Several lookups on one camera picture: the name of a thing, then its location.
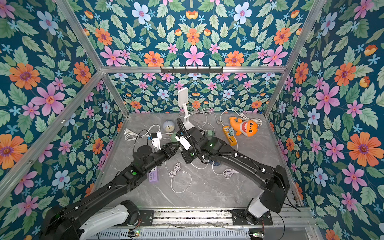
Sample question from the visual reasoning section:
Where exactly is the orange power strip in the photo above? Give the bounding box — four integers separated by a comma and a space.
223, 126, 238, 146

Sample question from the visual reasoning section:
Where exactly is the orange shark plush toy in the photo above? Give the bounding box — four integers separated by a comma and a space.
229, 117, 259, 137

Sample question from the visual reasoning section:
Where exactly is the green cordless meat grinder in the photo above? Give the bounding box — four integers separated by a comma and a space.
171, 133, 178, 143

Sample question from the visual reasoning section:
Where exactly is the white purple strip cord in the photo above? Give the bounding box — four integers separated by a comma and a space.
123, 124, 174, 142

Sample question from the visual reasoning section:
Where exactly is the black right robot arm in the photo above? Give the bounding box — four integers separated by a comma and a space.
176, 118, 290, 218

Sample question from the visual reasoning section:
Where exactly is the white folding desk lamp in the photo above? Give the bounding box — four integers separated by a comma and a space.
178, 87, 195, 130

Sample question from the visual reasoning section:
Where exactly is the dark blue meat grinder front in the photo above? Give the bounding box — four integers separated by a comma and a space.
209, 161, 221, 167

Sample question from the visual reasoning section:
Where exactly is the green USB charger adapter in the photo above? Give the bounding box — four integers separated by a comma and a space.
207, 130, 215, 138

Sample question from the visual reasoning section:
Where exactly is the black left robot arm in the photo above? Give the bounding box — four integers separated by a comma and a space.
40, 142, 181, 240

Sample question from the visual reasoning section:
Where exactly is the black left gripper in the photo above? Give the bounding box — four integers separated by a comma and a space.
141, 141, 181, 174

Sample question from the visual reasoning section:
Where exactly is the purple power strip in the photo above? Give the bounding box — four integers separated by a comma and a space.
148, 167, 159, 184

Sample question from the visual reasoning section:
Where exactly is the teal USB charger adapter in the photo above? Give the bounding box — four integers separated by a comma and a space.
229, 128, 235, 136

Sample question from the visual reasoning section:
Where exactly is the round blue alarm clock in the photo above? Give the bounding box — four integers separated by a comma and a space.
163, 120, 175, 133

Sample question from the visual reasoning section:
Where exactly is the white power strip cord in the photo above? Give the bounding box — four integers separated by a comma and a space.
219, 108, 263, 127

